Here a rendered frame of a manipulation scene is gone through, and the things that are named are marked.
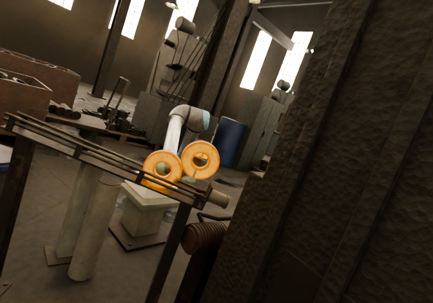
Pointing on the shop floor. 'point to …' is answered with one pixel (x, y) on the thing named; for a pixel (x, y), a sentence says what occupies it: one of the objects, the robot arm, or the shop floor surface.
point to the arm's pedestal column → (138, 227)
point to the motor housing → (199, 257)
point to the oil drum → (228, 140)
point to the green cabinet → (256, 129)
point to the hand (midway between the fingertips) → (202, 155)
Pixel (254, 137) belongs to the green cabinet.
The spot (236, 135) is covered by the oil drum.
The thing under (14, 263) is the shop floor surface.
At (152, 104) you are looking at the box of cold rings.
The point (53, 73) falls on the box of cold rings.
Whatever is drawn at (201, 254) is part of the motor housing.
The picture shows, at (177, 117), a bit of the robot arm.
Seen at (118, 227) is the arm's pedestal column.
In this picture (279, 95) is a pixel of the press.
